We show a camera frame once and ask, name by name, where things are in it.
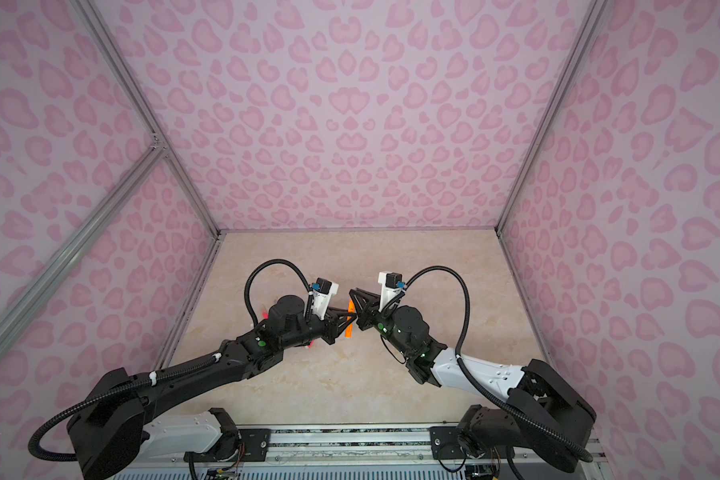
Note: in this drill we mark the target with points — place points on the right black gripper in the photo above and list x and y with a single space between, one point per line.
369 312

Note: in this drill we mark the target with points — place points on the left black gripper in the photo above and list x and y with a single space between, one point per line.
333 328

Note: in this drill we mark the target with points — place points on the orange pen group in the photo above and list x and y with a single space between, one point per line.
349 328

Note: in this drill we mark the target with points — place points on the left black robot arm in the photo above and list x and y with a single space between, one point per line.
107 433

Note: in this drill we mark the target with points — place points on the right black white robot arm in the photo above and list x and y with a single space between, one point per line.
529 407

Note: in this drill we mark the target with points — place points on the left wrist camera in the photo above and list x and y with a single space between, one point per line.
322 291

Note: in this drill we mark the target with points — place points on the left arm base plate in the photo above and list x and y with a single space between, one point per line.
246 445

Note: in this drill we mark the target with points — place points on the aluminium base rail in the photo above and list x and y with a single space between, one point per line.
364 451

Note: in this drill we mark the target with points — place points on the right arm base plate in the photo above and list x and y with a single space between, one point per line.
445 443

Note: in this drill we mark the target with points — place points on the diagonal aluminium frame bar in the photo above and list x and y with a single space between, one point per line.
17 317

